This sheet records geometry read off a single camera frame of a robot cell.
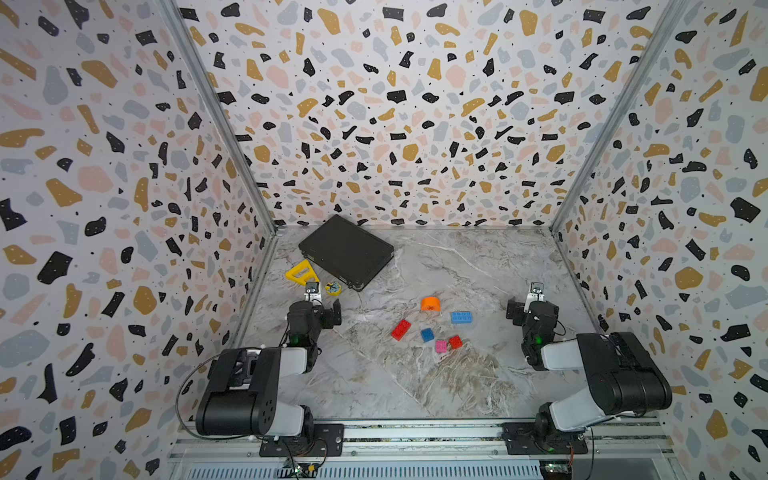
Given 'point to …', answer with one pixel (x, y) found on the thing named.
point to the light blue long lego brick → (462, 317)
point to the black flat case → (348, 252)
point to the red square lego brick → (455, 342)
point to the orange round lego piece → (431, 304)
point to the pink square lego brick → (441, 346)
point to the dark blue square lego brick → (427, 335)
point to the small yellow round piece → (334, 289)
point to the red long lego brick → (401, 330)
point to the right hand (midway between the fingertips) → (533, 299)
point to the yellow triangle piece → (310, 278)
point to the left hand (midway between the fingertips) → (324, 299)
